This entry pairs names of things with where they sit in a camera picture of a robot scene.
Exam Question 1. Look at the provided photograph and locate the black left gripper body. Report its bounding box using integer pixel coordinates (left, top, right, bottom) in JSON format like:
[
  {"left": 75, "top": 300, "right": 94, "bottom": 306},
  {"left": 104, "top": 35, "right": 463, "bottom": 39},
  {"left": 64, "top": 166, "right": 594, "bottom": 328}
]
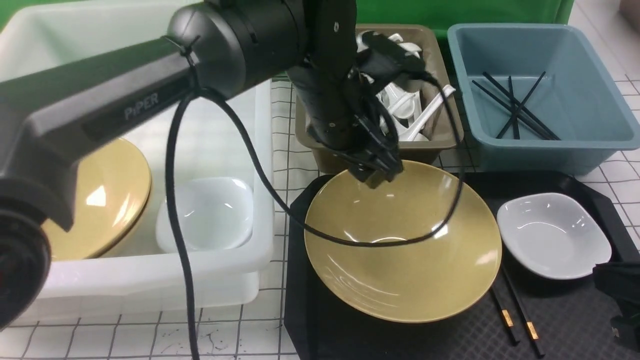
[{"left": 288, "top": 30, "right": 405, "bottom": 189}]

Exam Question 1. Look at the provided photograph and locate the white ceramic soup spoon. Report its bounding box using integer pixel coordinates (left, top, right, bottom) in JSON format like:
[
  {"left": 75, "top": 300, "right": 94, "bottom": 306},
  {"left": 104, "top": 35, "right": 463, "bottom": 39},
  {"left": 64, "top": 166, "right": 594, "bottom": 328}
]
[{"left": 398, "top": 85, "right": 457, "bottom": 142}]

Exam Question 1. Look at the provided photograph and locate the tan noodle bowl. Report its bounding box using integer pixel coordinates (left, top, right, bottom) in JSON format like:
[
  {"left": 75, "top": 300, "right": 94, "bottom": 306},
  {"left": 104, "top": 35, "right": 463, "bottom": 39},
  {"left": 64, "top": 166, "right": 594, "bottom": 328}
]
[
  {"left": 304, "top": 161, "right": 503, "bottom": 323},
  {"left": 42, "top": 138, "right": 153, "bottom": 262}
]

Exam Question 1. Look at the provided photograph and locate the white square dish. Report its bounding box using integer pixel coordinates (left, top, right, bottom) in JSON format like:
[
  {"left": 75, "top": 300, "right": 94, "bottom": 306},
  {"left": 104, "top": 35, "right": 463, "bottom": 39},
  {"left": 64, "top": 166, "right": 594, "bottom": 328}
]
[
  {"left": 174, "top": 177, "right": 254, "bottom": 252},
  {"left": 496, "top": 193, "right": 613, "bottom": 281}
]

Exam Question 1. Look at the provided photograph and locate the black chopstick gold band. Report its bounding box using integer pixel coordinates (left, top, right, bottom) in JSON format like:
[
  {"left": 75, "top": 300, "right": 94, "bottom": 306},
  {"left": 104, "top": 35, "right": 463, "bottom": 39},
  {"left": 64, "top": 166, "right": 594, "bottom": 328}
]
[
  {"left": 489, "top": 285, "right": 521, "bottom": 347},
  {"left": 501, "top": 265, "right": 546, "bottom": 360}
]

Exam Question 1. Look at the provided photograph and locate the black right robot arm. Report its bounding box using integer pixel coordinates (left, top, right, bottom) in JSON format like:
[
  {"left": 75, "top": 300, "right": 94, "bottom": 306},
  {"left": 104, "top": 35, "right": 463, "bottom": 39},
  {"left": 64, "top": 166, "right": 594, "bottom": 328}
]
[{"left": 593, "top": 261, "right": 640, "bottom": 352}]

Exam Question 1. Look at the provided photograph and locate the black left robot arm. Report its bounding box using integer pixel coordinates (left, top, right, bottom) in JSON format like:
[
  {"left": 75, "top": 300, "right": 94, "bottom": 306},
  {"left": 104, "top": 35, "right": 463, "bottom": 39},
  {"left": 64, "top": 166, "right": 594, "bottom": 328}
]
[{"left": 1, "top": 0, "right": 403, "bottom": 329}]

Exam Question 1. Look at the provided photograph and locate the tan noodle bowl in tub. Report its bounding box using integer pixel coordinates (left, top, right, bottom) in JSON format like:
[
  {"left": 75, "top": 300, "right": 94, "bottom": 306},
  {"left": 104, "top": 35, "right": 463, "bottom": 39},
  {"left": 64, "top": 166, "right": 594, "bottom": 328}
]
[{"left": 42, "top": 138, "right": 153, "bottom": 262}]

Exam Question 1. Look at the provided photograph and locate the green backdrop cloth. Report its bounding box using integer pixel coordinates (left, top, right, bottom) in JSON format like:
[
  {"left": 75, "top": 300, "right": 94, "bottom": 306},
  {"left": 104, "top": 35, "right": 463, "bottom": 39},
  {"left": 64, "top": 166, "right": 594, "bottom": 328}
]
[{"left": 0, "top": 0, "right": 575, "bottom": 76}]

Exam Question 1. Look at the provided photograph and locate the white square dish in tub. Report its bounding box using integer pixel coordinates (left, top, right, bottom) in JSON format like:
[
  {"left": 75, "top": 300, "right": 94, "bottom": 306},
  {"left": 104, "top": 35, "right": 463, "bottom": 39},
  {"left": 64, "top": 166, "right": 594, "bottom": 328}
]
[{"left": 174, "top": 177, "right": 254, "bottom": 252}]

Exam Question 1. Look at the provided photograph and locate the black upright chopstick in bin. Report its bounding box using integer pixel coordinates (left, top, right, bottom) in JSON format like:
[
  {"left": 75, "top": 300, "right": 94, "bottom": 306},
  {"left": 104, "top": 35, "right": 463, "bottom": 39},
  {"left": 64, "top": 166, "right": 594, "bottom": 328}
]
[{"left": 508, "top": 76, "right": 521, "bottom": 140}]

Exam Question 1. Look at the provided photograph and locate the black chopstick crossing in bin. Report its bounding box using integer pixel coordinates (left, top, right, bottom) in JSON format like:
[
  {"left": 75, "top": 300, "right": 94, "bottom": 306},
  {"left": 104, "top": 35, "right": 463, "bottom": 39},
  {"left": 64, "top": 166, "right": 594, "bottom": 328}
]
[{"left": 496, "top": 71, "right": 551, "bottom": 140}]

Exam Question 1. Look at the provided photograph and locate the blue chopstick bin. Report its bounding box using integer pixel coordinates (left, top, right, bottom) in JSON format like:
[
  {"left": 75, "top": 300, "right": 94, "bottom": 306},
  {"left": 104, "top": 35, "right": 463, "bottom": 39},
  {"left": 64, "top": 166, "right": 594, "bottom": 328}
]
[{"left": 447, "top": 23, "right": 639, "bottom": 175}]

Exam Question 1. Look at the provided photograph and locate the large white plastic tub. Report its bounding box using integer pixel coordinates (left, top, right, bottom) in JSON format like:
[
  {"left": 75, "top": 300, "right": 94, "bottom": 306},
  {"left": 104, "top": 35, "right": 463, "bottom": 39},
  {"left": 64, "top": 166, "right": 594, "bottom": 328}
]
[{"left": 0, "top": 0, "right": 275, "bottom": 321}]

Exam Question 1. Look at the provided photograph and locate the black serving tray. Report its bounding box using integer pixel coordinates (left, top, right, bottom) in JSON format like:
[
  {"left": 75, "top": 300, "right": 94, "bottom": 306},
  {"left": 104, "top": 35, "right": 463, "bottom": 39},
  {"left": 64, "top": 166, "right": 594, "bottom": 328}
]
[{"left": 283, "top": 171, "right": 639, "bottom": 360}]

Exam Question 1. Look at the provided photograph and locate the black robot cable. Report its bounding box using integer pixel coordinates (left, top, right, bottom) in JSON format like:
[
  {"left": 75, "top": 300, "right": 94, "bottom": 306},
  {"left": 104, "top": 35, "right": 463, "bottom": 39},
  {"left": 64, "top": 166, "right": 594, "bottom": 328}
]
[{"left": 165, "top": 70, "right": 466, "bottom": 360}]

